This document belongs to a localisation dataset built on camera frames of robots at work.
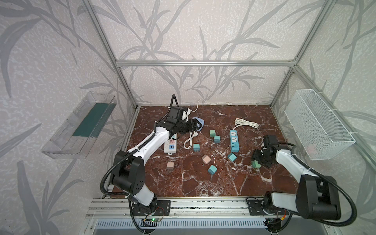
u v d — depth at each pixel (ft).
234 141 3.16
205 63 3.13
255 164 2.83
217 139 3.25
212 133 3.36
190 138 3.26
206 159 2.92
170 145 3.08
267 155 2.16
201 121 3.53
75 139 2.07
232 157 2.94
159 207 2.38
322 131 2.05
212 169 2.78
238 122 3.55
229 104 4.05
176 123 2.19
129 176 1.44
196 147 3.07
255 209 2.37
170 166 2.83
